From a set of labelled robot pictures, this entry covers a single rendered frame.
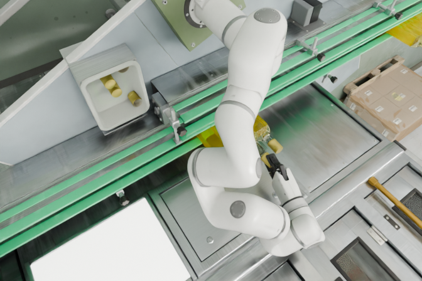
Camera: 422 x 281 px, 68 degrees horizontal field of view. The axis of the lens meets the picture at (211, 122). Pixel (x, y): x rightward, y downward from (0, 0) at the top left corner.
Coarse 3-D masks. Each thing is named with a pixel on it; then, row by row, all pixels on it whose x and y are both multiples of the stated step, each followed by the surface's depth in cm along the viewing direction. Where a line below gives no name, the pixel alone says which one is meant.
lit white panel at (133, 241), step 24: (120, 216) 107; (144, 216) 107; (96, 240) 102; (120, 240) 102; (144, 240) 102; (168, 240) 102; (48, 264) 97; (72, 264) 97; (96, 264) 97; (120, 264) 97; (144, 264) 97; (168, 264) 97
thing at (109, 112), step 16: (128, 64) 86; (96, 80) 92; (128, 80) 100; (96, 96) 96; (144, 96) 98; (96, 112) 91; (112, 112) 102; (128, 112) 102; (144, 112) 104; (112, 128) 100
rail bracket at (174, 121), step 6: (162, 108) 99; (168, 108) 99; (168, 114) 98; (174, 114) 93; (174, 120) 96; (174, 126) 96; (180, 126) 95; (180, 132) 93; (186, 132) 95; (174, 138) 105
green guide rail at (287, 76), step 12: (408, 12) 147; (384, 24) 141; (360, 36) 136; (336, 48) 131; (348, 48) 132; (312, 60) 127; (324, 60) 127; (288, 72) 123; (300, 72) 123; (276, 84) 119; (216, 108) 112; (180, 120) 108; (192, 120) 109; (204, 120) 108; (192, 132) 105
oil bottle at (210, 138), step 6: (204, 132) 109; (210, 132) 109; (216, 132) 109; (198, 138) 113; (204, 138) 108; (210, 138) 108; (216, 138) 108; (204, 144) 111; (210, 144) 106; (216, 144) 106; (222, 144) 106
